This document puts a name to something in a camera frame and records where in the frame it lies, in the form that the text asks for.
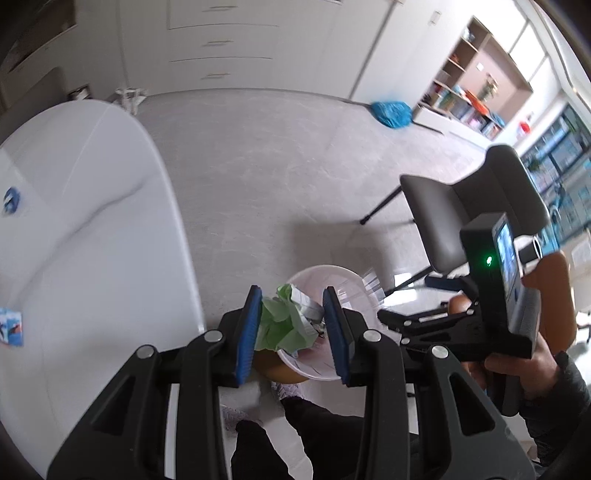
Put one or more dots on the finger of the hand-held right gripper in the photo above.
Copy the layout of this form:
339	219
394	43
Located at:
401	321
443	282

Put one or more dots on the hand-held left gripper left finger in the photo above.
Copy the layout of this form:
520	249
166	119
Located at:
247	327

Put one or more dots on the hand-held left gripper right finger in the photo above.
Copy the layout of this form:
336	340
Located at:
334	332

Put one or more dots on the green white wrapper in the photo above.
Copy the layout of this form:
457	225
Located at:
281	323

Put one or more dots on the white printed paper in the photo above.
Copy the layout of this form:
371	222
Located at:
307	302

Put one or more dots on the clear plastic bin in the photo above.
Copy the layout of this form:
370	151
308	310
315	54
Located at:
344	286

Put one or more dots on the person's right forearm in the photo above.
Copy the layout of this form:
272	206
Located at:
563	410

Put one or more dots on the person's right hand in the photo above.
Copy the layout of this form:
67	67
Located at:
512	371

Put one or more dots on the brown wooden stool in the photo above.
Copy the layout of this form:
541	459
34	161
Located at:
277	369

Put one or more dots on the grey patterned slipper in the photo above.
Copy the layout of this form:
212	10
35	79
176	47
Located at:
287	390
240	415

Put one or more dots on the person's black trousers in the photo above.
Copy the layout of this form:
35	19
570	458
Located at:
323	438

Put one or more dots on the glass window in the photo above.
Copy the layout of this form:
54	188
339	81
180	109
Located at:
563	161

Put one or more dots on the small red object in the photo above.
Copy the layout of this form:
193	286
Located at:
524	128

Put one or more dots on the blue plastic bag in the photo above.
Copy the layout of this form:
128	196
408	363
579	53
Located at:
391	113

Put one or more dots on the open bookshelf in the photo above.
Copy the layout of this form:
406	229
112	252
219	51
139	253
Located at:
461	92

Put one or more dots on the blue patterned crumpled paper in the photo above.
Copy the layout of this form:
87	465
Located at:
10	326

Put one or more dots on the small white rack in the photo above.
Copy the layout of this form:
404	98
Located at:
129	97

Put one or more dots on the small blue white crumpled wrapper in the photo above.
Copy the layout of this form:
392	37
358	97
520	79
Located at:
10	201

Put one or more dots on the beige drawer cabinet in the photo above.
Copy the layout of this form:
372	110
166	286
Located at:
217	41

